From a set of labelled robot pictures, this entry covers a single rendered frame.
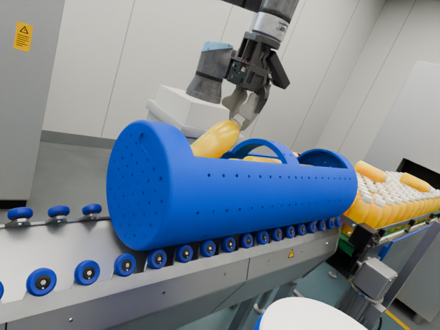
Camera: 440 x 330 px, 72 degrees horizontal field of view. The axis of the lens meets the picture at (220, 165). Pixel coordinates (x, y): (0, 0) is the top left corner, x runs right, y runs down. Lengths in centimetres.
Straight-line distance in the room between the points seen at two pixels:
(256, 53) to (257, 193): 32
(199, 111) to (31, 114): 133
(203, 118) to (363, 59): 535
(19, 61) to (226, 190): 168
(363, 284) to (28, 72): 206
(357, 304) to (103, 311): 112
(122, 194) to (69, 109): 290
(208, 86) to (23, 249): 83
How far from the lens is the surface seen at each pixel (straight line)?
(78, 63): 348
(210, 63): 123
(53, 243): 76
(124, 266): 66
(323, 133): 631
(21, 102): 218
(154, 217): 61
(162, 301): 77
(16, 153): 230
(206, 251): 78
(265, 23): 71
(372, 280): 148
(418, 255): 171
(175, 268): 75
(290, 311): 62
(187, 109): 111
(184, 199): 59
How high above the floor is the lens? 139
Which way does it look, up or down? 18 degrees down
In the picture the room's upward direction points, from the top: 21 degrees clockwise
